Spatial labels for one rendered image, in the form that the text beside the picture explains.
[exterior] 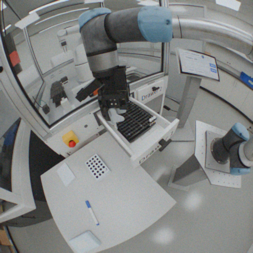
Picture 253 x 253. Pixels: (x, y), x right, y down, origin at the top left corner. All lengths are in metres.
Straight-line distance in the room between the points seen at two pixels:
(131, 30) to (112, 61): 0.09
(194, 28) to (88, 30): 0.24
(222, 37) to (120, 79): 0.30
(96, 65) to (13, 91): 0.37
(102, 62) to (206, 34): 0.27
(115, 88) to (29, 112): 0.39
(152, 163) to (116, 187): 0.90
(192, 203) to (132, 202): 1.05
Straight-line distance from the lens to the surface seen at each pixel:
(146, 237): 1.38
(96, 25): 0.22
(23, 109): 0.50
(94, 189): 0.54
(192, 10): 2.03
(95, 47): 0.22
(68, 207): 0.62
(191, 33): 0.30
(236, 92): 3.37
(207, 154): 0.66
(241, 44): 0.36
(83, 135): 0.62
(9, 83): 0.49
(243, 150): 0.49
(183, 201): 1.38
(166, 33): 0.18
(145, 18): 0.18
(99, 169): 0.51
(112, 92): 0.27
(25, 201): 0.74
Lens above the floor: 1.26
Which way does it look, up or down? 50 degrees down
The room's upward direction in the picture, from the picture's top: 10 degrees counter-clockwise
